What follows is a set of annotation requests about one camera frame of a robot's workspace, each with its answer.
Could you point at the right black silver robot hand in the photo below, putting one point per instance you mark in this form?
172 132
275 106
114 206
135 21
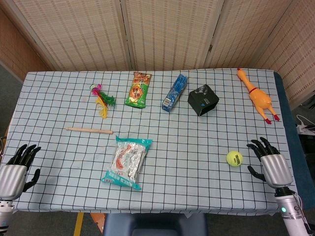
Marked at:
276 170

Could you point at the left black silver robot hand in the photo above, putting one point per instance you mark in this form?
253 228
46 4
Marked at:
12 179

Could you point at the yellow tennis ball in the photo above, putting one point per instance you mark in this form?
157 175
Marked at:
234 159

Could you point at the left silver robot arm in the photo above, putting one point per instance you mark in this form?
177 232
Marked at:
5 214

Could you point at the black cardboard box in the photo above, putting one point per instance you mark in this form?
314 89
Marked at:
203 99

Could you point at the blue snack pack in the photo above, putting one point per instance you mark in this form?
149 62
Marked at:
174 93

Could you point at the blue padded table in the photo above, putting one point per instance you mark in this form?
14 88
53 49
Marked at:
304 172

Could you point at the yellow rubber chicken toy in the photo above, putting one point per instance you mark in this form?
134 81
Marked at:
261 98

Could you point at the wooden stick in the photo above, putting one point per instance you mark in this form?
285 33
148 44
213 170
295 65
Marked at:
88 130

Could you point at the blue checkered tablecloth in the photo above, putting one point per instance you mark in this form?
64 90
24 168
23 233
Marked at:
187 152

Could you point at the orange floor object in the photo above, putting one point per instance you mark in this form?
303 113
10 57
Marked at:
97 220

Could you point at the teal silver snack bag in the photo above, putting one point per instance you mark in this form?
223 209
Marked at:
128 162

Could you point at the colourful feather shuttlecock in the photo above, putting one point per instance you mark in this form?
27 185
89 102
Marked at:
103 100

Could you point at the blue padded seat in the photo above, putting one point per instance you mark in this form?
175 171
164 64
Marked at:
152 225

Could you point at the green orange snack bag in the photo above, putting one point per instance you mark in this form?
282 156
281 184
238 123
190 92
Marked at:
138 92

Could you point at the beige woven folding screen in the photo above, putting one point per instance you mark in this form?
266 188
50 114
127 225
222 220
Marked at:
167 32

